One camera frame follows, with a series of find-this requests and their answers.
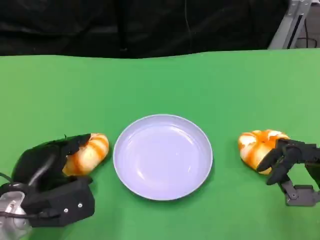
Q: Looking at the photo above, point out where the orange white toy bread roll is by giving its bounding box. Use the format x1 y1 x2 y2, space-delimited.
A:
61 133 110 176
238 129 291 175

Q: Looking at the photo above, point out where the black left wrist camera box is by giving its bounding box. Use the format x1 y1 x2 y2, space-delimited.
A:
21 176 96 228

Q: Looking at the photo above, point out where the lilac plate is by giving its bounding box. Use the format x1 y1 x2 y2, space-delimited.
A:
112 114 215 201

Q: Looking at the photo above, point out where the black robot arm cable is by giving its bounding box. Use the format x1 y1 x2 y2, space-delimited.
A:
0 172 16 186

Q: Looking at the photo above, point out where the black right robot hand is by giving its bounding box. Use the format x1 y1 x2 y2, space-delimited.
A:
257 138 320 207

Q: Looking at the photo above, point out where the green table cloth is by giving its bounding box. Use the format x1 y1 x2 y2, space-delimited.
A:
0 48 320 240

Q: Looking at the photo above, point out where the black curtain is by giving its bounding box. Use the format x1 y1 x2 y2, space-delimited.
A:
0 0 291 60

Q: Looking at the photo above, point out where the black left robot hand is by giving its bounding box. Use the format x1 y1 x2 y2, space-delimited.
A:
11 133 94 188

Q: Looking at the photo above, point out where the aluminium frame post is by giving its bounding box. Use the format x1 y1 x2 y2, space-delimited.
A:
267 0 313 50

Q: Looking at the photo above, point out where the black floor cable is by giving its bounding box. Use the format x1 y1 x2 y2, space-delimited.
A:
297 14 319 48

